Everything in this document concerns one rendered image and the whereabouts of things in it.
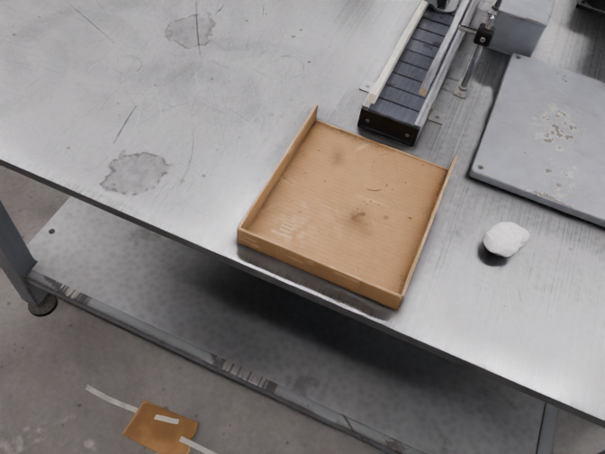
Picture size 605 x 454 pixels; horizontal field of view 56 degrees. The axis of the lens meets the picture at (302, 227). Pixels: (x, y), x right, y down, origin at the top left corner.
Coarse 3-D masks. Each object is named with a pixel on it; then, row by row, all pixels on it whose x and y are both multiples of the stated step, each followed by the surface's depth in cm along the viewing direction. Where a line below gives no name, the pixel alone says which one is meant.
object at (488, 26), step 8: (464, 24) 102; (480, 24) 102; (488, 24) 100; (472, 32) 102; (480, 32) 101; (488, 32) 100; (480, 40) 101; (488, 40) 101; (480, 48) 104; (472, 64) 107; (472, 72) 108; (464, 80) 110
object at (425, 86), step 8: (464, 0) 107; (464, 8) 105; (456, 16) 103; (456, 24) 102; (448, 32) 100; (448, 40) 99; (440, 48) 98; (440, 56) 97; (432, 64) 95; (432, 72) 94; (424, 80) 93; (424, 88) 92
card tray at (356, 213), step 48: (336, 144) 100; (288, 192) 93; (336, 192) 94; (384, 192) 95; (432, 192) 96; (240, 240) 86; (288, 240) 88; (336, 240) 89; (384, 240) 90; (384, 288) 80
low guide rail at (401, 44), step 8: (424, 8) 113; (416, 16) 110; (416, 24) 110; (408, 32) 107; (400, 40) 106; (408, 40) 108; (400, 48) 104; (392, 56) 103; (400, 56) 106; (392, 64) 102; (384, 72) 100; (384, 80) 99; (376, 88) 98; (376, 96) 97
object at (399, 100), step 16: (432, 16) 117; (448, 16) 117; (416, 32) 113; (432, 32) 114; (416, 48) 110; (432, 48) 111; (448, 48) 111; (400, 64) 107; (416, 64) 108; (400, 80) 105; (416, 80) 105; (432, 80) 105; (384, 96) 102; (400, 96) 102; (416, 96) 102; (384, 112) 99; (400, 112) 100; (416, 112) 100
